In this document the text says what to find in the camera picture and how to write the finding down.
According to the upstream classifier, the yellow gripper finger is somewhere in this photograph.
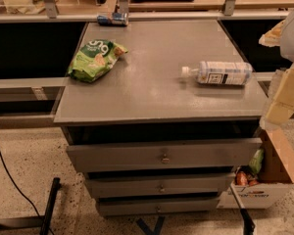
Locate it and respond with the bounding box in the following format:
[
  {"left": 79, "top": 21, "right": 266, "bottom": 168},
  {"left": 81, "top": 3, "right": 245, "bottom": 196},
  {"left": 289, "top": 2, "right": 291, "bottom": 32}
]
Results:
[
  {"left": 259, "top": 21, "right": 285, "bottom": 47},
  {"left": 265, "top": 64, "right": 294, "bottom": 125}
]

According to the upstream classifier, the clear plastic water bottle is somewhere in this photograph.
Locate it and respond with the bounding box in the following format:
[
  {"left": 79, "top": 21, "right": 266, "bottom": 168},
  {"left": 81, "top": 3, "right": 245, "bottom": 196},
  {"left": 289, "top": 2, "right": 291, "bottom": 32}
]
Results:
[{"left": 181, "top": 61, "right": 253, "bottom": 86}]

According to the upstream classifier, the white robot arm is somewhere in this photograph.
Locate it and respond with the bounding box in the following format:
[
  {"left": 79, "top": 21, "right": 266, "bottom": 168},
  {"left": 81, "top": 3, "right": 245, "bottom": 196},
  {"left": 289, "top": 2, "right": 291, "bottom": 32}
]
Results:
[{"left": 259, "top": 10, "right": 294, "bottom": 129}]

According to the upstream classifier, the green packet in box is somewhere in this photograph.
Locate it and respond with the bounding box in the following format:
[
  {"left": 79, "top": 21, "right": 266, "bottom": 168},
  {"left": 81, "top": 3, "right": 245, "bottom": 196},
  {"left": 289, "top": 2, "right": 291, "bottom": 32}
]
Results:
[{"left": 248, "top": 148, "right": 265, "bottom": 174}]

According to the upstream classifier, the top grey drawer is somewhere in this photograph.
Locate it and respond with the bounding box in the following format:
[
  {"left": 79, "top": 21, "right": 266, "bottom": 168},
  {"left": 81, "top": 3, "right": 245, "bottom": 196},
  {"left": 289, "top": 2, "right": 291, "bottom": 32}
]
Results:
[{"left": 67, "top": 138, "right": 262, "bottom": 172}]

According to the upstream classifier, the grey drawer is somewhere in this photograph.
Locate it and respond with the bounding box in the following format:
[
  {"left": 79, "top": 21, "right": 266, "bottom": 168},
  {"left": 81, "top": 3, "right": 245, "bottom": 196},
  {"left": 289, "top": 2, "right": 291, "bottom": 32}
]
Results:
[
  {"left": 85, "top": 173, "right": 234, "bottom": 199},
  {"left": 96, "top": 197, "right": 219, "bottom": 216},
  {"left": 67, "top": 138, "right": 262, "bottom": 172}
]

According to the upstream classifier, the cardboard box with groceries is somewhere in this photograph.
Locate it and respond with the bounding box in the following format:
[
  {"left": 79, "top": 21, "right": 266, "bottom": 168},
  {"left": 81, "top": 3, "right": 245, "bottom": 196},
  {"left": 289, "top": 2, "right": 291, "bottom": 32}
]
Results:
[{"left": 218, "top": 127, "right": 294, "bottom": 210}]

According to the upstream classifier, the grey drawer cabinet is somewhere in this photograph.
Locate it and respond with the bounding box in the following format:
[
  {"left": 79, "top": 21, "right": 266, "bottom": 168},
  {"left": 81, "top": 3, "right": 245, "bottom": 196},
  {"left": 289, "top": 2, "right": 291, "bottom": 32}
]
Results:
[{"left": 54, "top": 20, "right": 266, "bottom": 204}]

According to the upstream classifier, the green snack bag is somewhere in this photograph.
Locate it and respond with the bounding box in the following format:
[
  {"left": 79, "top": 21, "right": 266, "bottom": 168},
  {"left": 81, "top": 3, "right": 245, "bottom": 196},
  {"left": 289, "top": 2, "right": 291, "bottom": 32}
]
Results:
[{"left": 68, "top": 39, "right": 127, "bottom": 83}]

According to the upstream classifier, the middle grey drawer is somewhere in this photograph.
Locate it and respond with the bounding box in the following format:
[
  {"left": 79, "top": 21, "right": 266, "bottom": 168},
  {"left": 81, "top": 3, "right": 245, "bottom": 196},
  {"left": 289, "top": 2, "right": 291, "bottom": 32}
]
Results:
[{"left": 85, "top": 173, "right": 234, "bottom": 199}]

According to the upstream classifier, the bottom grey drawer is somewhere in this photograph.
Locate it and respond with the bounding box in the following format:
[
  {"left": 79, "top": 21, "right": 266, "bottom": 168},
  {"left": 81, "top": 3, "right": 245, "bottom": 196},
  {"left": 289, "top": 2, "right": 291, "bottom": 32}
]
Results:
[{"left": 96, "top": 197, "right": 219, "bottom": 216}]

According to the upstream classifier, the black metal stand leg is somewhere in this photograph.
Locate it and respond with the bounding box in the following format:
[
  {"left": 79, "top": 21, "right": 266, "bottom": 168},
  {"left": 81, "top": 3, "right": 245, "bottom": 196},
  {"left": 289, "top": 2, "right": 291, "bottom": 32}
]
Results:
[{"left": 0, "top": 177, "right": 61, "bottom": 235}]

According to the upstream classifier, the black handled tool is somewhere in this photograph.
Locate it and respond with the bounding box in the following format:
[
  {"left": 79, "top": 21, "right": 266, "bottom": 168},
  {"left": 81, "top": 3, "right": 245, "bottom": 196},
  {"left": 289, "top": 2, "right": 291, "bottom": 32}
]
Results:
[{"left": 230, "top": 184, "right": 256, "bottom": 235}]

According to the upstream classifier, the black floor cable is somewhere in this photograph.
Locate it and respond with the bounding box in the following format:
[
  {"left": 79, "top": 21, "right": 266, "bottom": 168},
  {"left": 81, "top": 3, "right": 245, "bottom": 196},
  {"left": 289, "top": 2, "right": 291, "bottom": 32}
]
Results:
[{"left": 0, "top": 127, "right": 55, "bottom": 235}]

